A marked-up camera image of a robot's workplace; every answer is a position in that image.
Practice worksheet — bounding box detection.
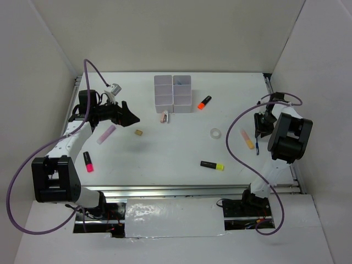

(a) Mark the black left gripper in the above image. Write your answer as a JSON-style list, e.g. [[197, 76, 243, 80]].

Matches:
[[93, 96, 140, 127]]

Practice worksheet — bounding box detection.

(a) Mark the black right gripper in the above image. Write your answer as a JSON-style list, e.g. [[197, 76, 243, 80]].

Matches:
[[254, 112, 278, 138]]

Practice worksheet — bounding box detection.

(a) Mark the dark blue pen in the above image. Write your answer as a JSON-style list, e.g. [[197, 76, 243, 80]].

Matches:
[[255, 137, 260, 156]]

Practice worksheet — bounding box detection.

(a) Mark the lilac eraser stick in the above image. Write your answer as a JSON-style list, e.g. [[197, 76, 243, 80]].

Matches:
[[96, 125, 116, 145]]

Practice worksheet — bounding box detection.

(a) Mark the pink and orange eraser stick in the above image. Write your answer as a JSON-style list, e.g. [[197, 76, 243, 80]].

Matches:
[[240, 129, 255, 150]]

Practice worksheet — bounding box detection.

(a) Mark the pink and black highlighter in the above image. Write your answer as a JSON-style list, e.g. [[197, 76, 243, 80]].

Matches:
[[83, 151, 94, 173]]

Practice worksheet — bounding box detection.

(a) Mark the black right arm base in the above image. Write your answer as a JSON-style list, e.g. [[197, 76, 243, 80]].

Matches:
[[216, 189, 272, 221]]

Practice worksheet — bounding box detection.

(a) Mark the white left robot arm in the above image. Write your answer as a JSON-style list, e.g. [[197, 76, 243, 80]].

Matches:
[[31, 90, 140, 219]]

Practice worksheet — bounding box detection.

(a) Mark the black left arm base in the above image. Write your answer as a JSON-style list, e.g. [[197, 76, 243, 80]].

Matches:
[[75, 199, 126, 232]]

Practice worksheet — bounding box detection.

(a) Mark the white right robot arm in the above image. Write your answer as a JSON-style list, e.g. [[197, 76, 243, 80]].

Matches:
[[240, 92, 313, 216]]

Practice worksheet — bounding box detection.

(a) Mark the tan eraser block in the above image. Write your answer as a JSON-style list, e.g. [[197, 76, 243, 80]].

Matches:
[[134, 130, 142, 136]]

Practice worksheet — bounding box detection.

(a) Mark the left white divided container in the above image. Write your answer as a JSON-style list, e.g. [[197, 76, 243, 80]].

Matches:
[[153, 75, 174, 113]]

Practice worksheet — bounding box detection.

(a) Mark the white divided container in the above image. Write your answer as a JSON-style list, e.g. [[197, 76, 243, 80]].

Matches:
[[173, 75, 192, 113], [153, 75, 174, 113]]

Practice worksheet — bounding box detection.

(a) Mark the clear tape roll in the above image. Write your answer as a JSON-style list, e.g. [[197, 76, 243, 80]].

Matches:
[[210, 128, 222, 139]]

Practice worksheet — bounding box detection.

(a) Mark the right white divided container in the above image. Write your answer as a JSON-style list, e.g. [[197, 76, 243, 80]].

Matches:
[[173, 75, 192, 113]]

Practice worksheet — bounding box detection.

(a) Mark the yellow and black highlighter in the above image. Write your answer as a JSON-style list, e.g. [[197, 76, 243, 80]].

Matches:
[[200, 161, 224, 171]]

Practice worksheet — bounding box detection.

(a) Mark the orange and black highlighter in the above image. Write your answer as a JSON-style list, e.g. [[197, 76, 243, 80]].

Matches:
[[197, 96, 212, 110]]

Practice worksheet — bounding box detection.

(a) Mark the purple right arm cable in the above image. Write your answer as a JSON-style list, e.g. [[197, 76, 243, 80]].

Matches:
[[225, 92, 303, 236]]

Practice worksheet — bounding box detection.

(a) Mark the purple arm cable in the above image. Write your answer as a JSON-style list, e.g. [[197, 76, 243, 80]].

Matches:
[[5, 58, 113, 235], [225, 92, 303, 236]]

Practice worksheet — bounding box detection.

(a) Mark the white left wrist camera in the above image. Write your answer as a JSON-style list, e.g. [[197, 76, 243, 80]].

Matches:
[[104, 83, 122, 98]]

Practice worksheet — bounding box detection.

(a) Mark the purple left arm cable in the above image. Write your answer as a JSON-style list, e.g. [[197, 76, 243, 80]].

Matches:
[[5, 58, 113, 235]]

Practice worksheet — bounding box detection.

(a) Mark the aluminium table frame rail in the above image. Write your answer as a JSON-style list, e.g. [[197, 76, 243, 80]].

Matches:
[[42, 71, 307, 200]]

